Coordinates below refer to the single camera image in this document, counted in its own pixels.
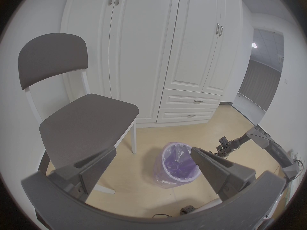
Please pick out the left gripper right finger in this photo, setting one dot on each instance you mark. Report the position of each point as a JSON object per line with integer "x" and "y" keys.
{"x": 215, "y": 171}

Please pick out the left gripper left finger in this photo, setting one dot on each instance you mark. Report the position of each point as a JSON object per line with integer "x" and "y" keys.
{"x": 96, "y": 166}

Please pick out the purple plastic bag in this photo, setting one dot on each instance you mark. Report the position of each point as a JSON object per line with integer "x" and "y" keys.
{"x": 179, "y": 166}

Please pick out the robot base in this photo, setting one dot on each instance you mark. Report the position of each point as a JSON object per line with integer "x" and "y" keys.
{"x": 211, "y": 204}

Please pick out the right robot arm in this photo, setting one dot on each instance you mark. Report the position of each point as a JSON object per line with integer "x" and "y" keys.
{"x": 263, "y": 140}

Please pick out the white trash bin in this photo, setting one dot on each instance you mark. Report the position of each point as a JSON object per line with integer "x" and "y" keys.
{"x": 165, "y": 166}

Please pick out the white chair with grey cushions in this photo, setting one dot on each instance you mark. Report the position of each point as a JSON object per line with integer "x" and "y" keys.
{"x": 86, "y": 121}

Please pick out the grey curtain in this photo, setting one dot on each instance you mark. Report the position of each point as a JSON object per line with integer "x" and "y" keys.
{"x": 261, "y": 85}

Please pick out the white wardrobe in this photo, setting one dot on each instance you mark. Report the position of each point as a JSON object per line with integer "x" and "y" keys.
{"x": 148, "y": 44}

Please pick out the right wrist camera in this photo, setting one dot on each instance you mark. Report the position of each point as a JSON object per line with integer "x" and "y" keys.
{"x": 223, "y": 140}

